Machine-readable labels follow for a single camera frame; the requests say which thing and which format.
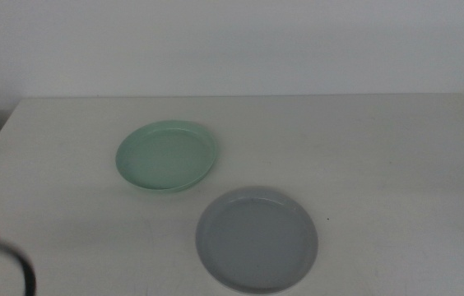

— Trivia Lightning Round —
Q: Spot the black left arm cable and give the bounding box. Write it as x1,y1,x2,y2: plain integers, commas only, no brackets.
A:
0,243,37,296

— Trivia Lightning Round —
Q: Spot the pale green shallow bowl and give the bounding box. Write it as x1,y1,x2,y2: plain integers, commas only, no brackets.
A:
114,119,219,193

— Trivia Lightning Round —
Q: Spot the grey shallow bowl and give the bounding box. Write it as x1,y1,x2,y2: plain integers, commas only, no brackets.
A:
194,185,320,295

